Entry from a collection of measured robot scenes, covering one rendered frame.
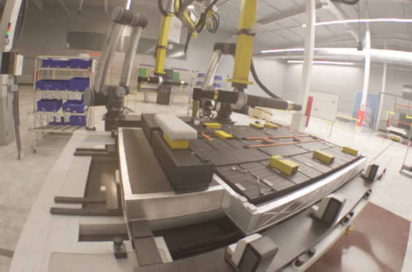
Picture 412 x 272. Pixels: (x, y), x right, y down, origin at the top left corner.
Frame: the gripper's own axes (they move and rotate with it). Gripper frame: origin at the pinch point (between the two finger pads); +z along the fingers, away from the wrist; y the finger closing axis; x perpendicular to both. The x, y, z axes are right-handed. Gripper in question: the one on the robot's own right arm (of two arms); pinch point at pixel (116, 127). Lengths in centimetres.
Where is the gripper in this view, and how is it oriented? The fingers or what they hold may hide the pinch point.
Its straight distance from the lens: 184.8
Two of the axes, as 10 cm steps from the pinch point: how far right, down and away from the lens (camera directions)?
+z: -1.3, 9.8, 1.7
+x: -8.6, -0.3, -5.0
